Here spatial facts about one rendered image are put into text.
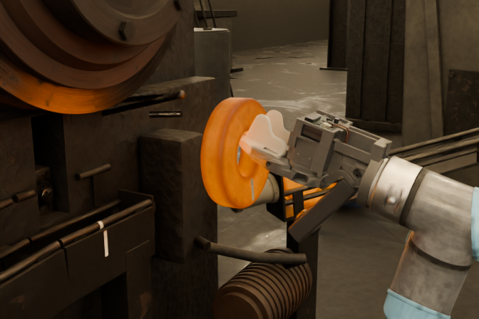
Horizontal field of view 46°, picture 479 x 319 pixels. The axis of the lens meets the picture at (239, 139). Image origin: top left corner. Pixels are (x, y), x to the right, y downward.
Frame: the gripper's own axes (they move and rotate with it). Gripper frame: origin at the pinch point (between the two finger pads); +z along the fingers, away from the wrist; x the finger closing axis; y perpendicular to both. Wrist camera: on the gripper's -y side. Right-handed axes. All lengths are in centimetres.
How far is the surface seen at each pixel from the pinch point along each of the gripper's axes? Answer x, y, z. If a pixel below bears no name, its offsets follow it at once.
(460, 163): -68, -12, -24
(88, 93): 10.1, 1.6, 19.2
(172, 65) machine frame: -30.1, -2.9, 33.8
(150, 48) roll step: -1.4, 7.3, 18.9
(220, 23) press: -686, -121, 408
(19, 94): 21.5, 3.1, 19.6
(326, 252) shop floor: -145, -93, 17
